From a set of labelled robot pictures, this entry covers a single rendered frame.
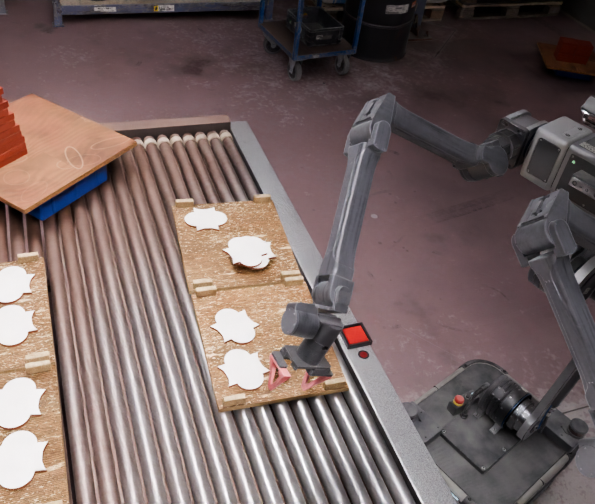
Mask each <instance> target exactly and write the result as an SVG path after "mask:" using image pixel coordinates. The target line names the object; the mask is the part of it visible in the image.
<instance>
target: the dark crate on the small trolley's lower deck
mask: <svg viewBox="0 0 595 504"><path fill-rule="evenodd" d="M297 12H298V8H290V9H287V16H286V17H287V19H286V21H285V22H286V25H285V26H286V27H287V28H288V29H289V30H290V31H291V32H292V33H294V34H295V28H296V20H297ZM303 15H308V17H306V18H302V24H301V32H300V40H301V41H302V42H303V43H304V44H305V45H307V46H308V47H316V46H325V45H334V44H340V43H342V42H341V40H342V38H341V37H342V34H343V33H342V31H343V30H344V28H343V27H344V26H343V25H342V24H341V23H340V22H338V21H337V20H336V19H335V18H334V17H332V16H331V15H330V14H329V13H327V12H326V11H325V10H324V9H323V8H321V7H320V6H313V7H304V9H303Z"/></svg>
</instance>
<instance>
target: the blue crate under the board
mask: <svg viewBox="0 0 595 504"><path fill-rule="evenodd" d="M106 180H107V168H106V165H105V166H103V167H101V168H100V169H98V170H97V171H95V172H93V173H92V174H90V175H88V176H87V177H85V178H84V179H82V180H80V181H79V182H77V183H75V184H74V185H72V186H71V187H69V188H67V189H66V190H64V191H62V192H61V193H59V194H58V195H56V196H54V197H53V198H51V199H50V200H48V201H46V202H45V203H43V204H41V205H40V206H38V207H37V208H35V209H33V210H32V211H30V212H28V214H30V215H32V216H34V217H36V218H37V219H39V220H41V221H44V220H46V219H47V218H49V217H50V216H52V215H53V214H55V213H57V212H58V211H60V210H61V209H63V208H64V207H66V206H67V205H69V204H71V203H72V202H74V201H75V200H77V199H78V198H80V197H81V196H83V195H85V194H86V193H88V192H89V191H91V190H92V189H94V188H96V187H97V186H99V185H100V184H102V183H103V182H105V181H106Z"/></svg>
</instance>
